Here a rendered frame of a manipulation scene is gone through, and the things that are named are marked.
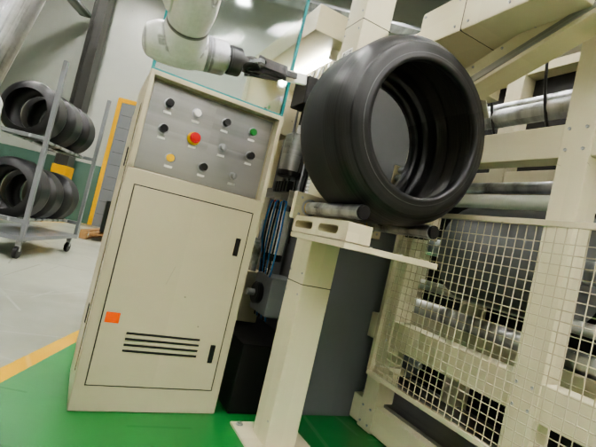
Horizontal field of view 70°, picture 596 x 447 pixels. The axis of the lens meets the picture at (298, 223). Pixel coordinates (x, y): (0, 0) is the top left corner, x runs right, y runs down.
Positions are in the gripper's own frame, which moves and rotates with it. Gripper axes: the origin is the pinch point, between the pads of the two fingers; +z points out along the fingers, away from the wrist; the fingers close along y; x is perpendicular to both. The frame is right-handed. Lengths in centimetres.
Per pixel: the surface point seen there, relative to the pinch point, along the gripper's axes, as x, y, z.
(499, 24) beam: -32, -10, 68
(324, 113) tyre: 8.5, -1.9, 9.7
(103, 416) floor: 119, 50, -38
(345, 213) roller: 37.0, -3.6, 19.9
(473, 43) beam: -31, 5, 73
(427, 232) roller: 40, -9, 48
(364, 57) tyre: -7.9, -8.7, 16.9
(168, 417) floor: 122, 50, -15
